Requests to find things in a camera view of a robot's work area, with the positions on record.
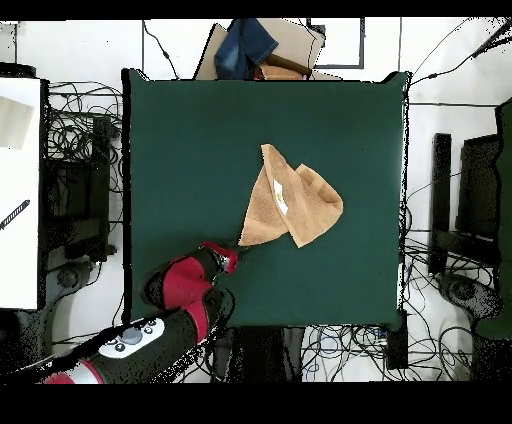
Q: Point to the blue jeans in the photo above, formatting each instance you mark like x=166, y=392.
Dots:
x=240, y=48

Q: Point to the cardboard box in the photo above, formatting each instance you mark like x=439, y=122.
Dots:
x=296, y=40

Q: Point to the tan terry towel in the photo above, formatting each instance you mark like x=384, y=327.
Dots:
x=304, y=216

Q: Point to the black stand base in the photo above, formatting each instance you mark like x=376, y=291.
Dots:
x=68, y=278
x=464, y=290

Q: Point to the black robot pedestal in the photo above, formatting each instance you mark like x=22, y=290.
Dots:
x=272, y=352

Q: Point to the green fabric sheet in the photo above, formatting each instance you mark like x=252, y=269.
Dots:
x=506, y=200

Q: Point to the dark green table cloth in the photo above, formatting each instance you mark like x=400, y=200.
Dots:
x=192, y=160

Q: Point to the white table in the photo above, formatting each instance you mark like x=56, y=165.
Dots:
x=20, y=260

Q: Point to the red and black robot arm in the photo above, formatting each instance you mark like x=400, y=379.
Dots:
x=180, y=280

